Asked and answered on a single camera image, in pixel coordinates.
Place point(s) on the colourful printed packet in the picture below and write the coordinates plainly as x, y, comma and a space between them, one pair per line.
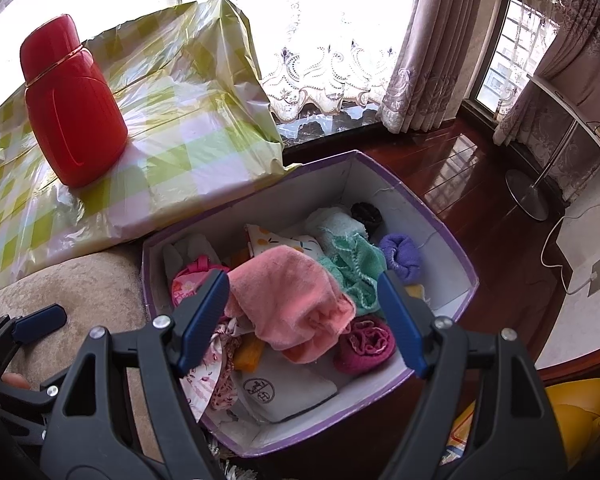
462, 435

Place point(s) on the white purple cardboard box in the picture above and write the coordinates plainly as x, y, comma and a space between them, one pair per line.
430, 220

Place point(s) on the white lace curtain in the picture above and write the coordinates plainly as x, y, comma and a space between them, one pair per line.
330, 85

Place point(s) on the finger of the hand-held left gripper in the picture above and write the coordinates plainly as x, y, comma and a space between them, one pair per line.
37, 322
27, 400

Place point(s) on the red thermos bottle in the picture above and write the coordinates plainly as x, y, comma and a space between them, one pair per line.
75, 120

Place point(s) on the dark framed window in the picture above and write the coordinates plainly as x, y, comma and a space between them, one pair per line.
520, 50

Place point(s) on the green knitted sock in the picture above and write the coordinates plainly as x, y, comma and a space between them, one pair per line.
355, 265

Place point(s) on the fruit print pillow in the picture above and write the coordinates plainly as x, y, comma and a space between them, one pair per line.
267, 240

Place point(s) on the magenta knitted sock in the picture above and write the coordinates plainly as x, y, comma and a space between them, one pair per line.
365, 350

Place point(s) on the white pouch with logo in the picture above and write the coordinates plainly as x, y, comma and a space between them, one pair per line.
290, 392

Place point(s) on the pink floral white cloth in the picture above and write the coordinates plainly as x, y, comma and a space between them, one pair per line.
212, 375

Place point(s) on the grey floor socket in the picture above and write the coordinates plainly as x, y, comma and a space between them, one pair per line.
597, 270

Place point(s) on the pink embroidered curtain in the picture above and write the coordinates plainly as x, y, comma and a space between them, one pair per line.
430, 60
565, 60

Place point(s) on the person's left hand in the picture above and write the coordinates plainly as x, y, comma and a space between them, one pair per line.
16, 381

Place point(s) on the pink towel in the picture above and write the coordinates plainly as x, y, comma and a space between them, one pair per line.
290, 300

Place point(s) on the pale green towel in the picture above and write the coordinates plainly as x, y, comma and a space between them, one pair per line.
330, 225

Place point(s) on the beige plush stool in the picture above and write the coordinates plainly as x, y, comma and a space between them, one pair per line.
95, 290

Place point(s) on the black scrunchie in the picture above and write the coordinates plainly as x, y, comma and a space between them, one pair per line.
366, 215

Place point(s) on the purple knitted sock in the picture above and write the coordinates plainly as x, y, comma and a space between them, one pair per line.
402, 257

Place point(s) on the white table with metal stand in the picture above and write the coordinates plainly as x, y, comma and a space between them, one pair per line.
527, 195

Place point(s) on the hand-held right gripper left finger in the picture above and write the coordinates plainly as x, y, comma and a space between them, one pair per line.
205, 320

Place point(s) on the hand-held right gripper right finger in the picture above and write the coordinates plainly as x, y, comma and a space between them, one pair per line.
405, 325

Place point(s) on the yellow cushion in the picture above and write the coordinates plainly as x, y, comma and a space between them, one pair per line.
580, 410

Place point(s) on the green checked plastic tablecloth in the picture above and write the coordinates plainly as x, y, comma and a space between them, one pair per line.
190, 160

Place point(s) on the pink printed pouch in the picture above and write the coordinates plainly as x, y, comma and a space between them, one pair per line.
190, 282

